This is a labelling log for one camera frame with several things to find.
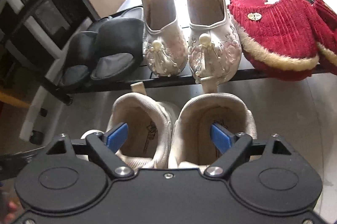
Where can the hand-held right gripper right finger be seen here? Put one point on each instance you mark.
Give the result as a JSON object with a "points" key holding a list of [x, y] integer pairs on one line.
{"points": [[219, 138]]}

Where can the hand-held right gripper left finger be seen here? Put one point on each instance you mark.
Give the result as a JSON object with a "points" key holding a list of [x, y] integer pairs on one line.
{"points": [[117, 136]]}

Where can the white sneaker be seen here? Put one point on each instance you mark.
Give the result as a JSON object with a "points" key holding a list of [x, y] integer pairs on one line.
{"points": [[205, 105], [147, 108]]}

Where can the white embroidered beaded shoe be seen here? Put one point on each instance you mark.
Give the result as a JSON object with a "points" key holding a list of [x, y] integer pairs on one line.
{"points": [[164, 45], [223, 50]]}

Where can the black slide sandal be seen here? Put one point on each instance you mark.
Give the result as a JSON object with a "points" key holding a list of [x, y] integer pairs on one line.
{"points": [[79, 55], [118, 37]]}

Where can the white rolling drawer cart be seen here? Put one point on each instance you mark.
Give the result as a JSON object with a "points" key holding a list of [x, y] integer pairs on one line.
{"points": [[29, 118]]}

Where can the red plush slipper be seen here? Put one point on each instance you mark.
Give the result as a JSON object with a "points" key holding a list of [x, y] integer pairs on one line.
{"points": [[327, 29], [279, 29]]}

